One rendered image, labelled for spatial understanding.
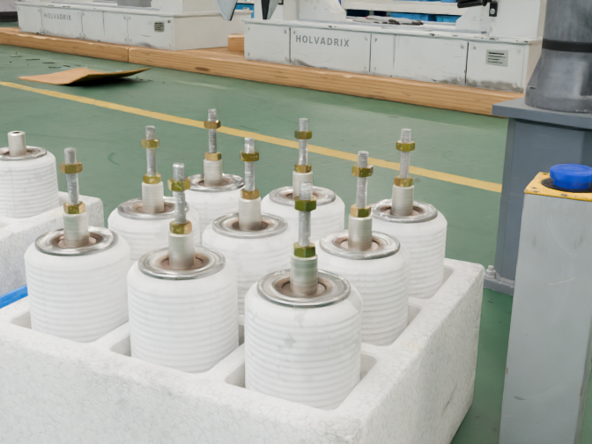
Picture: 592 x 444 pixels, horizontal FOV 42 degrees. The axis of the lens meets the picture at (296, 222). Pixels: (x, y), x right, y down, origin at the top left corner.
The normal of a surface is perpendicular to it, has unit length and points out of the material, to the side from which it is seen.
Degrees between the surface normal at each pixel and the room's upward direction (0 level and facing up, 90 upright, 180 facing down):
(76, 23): 90
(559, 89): 72
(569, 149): 90
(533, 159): 90
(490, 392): 0
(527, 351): 90
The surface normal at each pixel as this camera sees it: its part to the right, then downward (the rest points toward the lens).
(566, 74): -0.57, -0.05
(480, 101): -0.68, 0.22
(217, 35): 0.73, 0.22
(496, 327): 0.01, -0.95
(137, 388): -0.45, 0.27
